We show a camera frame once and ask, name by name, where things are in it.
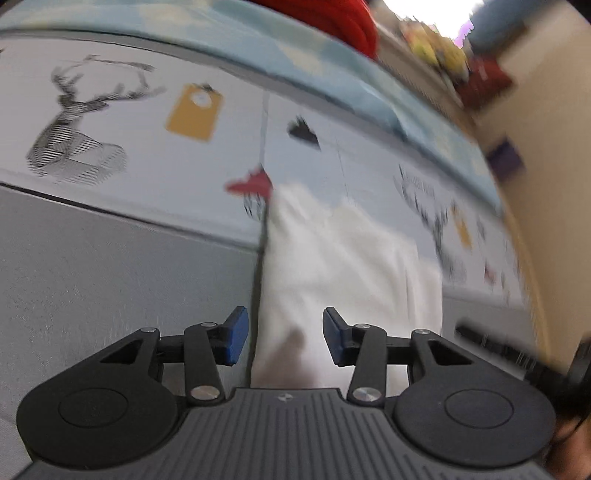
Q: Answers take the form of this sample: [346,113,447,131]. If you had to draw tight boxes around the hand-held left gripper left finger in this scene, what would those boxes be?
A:
[99,306,250,406]

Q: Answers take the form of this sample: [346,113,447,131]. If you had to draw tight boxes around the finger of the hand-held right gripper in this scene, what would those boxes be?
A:
[455,324,543,372]

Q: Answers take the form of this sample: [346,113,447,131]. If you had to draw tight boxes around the deer and lamp printed sheet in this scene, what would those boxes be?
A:
[0,30,532,315]

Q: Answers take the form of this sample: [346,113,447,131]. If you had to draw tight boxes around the window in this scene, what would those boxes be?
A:
[383,0,485,38]

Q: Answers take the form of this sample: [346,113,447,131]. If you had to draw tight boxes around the light blue patterned sheet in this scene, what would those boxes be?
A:
[0,0,504,213]

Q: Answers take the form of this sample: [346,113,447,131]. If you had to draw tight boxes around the yellow duck plush toy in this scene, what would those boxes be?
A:
[402,23,467,77]

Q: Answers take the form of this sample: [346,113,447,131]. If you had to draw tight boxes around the wooden bed frame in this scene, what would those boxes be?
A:
[462,106,555,361]

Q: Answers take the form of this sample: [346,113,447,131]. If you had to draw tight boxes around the dark red cushion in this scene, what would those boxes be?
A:
[457,58,513,109]

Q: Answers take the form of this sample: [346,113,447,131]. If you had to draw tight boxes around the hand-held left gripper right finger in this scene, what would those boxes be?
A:
[322,306,481,407]

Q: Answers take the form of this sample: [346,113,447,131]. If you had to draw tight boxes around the blue curtain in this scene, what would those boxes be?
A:
[466,0,527,51]

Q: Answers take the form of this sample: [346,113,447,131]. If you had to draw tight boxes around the red folded quilt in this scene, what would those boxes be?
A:
[252,0,379,58]

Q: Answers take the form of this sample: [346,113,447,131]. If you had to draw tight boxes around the person's right hand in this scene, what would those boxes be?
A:
[551,406,591,462]

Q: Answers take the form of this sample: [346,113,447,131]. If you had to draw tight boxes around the white long-sleeve shirt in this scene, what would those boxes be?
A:
[252,182,444,398]

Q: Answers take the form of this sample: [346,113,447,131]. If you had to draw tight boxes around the purple paper bag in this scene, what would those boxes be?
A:
[487,138,527,174]

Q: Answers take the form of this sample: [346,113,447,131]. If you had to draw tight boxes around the grey bed mattress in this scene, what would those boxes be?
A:
[0,182,541,480]

